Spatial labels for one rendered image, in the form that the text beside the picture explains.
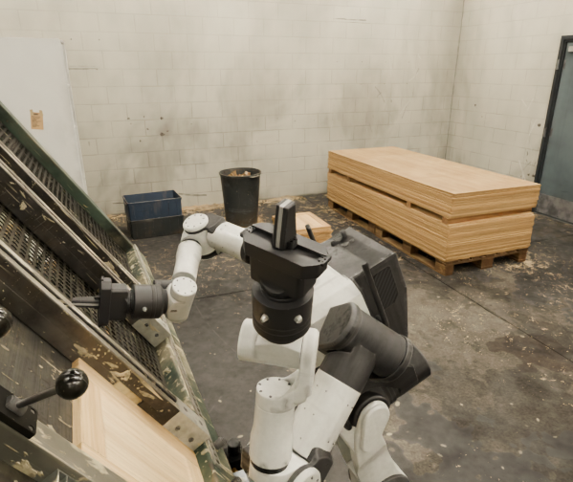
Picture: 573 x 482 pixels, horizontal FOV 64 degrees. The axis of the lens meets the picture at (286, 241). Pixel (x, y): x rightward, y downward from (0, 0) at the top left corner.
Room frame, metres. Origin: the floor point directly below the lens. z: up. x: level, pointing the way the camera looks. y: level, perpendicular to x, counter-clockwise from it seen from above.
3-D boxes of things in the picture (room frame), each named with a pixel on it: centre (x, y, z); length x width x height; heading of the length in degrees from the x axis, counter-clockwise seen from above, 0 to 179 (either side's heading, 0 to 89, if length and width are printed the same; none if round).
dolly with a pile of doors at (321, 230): (4.34, -0.10, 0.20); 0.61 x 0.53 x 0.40; 21
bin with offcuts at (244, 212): (5.48, 0.55, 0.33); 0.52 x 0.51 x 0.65; 21
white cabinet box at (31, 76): (4.57, 2.35, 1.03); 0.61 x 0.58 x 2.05; 21
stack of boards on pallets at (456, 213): (5.21, -1.48, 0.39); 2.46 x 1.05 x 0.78; 21
